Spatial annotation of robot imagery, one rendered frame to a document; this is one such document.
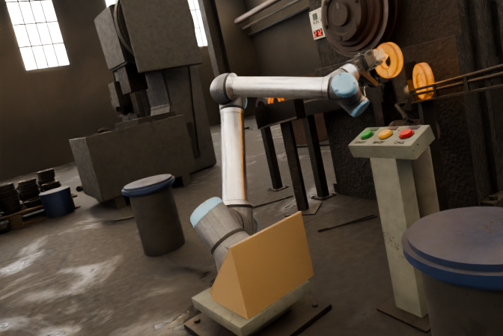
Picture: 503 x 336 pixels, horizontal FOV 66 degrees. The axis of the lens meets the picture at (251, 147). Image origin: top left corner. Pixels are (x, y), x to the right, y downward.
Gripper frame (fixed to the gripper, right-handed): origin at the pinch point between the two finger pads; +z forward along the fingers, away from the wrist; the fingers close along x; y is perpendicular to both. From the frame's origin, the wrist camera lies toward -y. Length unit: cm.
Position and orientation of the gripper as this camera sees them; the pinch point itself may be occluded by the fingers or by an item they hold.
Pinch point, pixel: (386, 55)
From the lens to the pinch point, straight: 187.5
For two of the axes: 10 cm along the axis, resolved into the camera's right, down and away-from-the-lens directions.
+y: -4.6, -8.6, -2.4
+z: 8.1, -5.1, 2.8
